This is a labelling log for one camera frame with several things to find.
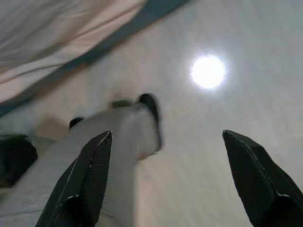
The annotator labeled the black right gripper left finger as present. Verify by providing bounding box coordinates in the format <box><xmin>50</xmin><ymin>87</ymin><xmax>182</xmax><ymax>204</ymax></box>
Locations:
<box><xmin>35</xmin><ymin>130</ymin><xmax>113</xmax><ymax>227</ymax></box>

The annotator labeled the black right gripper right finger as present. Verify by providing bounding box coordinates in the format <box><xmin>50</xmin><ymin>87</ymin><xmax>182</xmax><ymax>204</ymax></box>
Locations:
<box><xmin>222</xmin><ymin>129</ymin><xmax>303</xmax><ymax>227</ymax></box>

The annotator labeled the robot left leg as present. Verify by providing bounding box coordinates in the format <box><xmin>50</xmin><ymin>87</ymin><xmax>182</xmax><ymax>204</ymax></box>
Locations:
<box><xmin>0</xmin><ymin>133</ymin><xmax>38</xmax><ymax>189</ymax></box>

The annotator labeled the robot leg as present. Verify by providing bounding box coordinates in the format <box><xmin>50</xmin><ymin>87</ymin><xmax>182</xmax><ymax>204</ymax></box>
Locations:
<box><xmin>0</xmin><ymin>93</ymin><xmax>164</xmax><ymax>227</ymax></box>
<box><xmin>0</xmin><ymin>133</ymin><xmax>38</xmax><ymax>189</ymax></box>

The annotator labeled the robot right leg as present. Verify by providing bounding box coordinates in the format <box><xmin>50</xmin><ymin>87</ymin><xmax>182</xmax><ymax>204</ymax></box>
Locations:
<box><xmin>0</xmin><ymin>93</ymin><xmax>164</xmax><ymax>227</ymax></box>

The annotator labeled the cream sheeted bed mattress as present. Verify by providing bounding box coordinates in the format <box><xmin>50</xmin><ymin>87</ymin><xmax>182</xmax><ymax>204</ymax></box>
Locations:
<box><xmin>0</xmin><ymin>0</ymin><xmax>147</xmax><ymax>87</ymax></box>

